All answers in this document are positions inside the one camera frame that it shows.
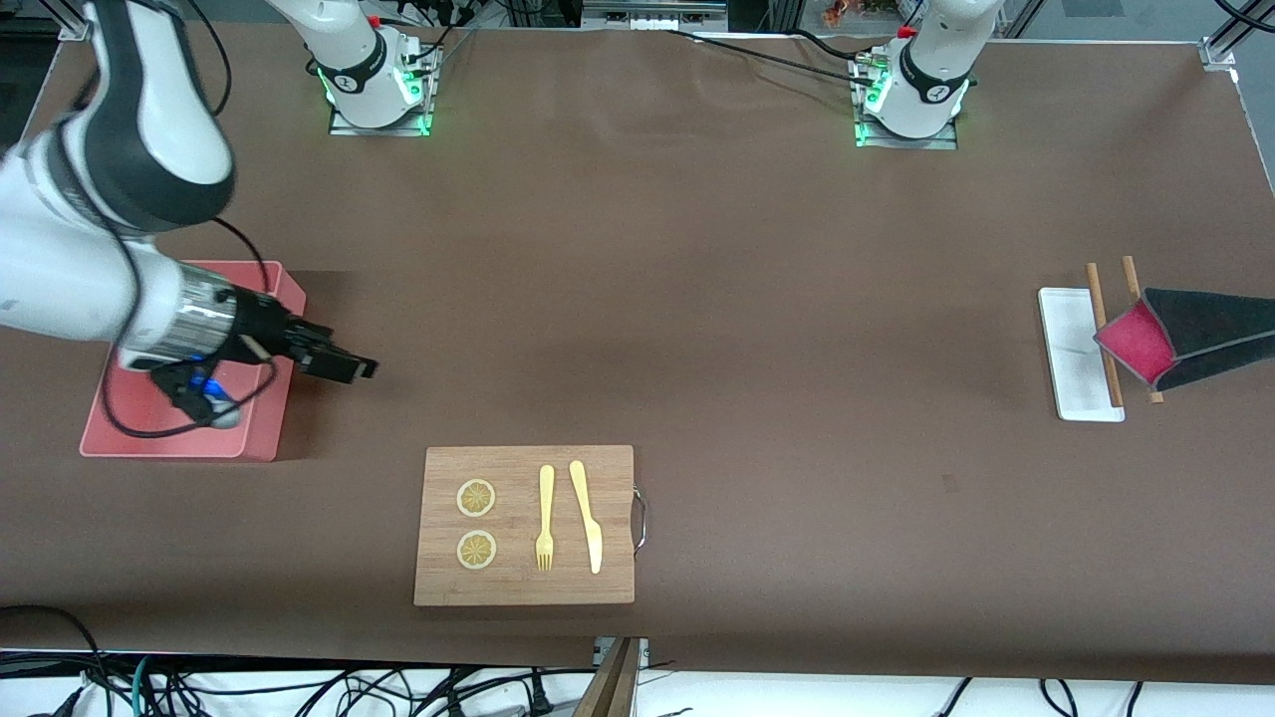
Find pink plastic bin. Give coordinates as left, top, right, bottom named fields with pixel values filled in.
left=80, top=261, right=308, bottom=463

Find yellow plastic fork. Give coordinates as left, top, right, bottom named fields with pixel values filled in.
left=535, top=464, right=556, bottom=573

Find wooden cutting board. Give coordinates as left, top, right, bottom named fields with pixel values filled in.
left=413, top=445, right=648, bottom=607

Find yellow plastic knife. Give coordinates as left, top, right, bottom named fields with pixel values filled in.
left=569, top=460, right=605, bottom=576

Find brown table cover sheet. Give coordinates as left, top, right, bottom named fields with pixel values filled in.
left=0, top=20, right=1275, bottom=683

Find wooden board under table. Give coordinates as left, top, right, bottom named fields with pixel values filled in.
left=573, top=637, right=643, bottom=717

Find silver metal box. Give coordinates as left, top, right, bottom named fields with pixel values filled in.
left=583, top=0, right=728, bottom=31

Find white rectangular tray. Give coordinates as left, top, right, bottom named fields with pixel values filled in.
left=1038, top=287, right=1127, bottom=423

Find wooden stick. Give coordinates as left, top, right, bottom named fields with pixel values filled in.
left=1086, top=263, right=1125, bottom=409
left=1123, top=256, right=1164, bottom=404

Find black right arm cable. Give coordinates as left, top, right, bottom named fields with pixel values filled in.
left=100, top=0, right=283, bottom=440

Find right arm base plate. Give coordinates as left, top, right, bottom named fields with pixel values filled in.
left=327, top=45, right=441, bottom=137

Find aluminium frame profile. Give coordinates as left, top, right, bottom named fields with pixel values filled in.
left=1198, top=0, right=1275, bottom=71
left=58, top=0, right=101, bottom=43

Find silver metal bracket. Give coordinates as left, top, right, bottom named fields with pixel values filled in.
left=594, top=637, right=650, bottom=670

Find black cable on table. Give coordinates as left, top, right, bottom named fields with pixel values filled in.
left=665, top=28, right=870, bottom=87

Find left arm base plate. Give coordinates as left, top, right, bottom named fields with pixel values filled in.
left=852, top=55, right=962, bottom=150

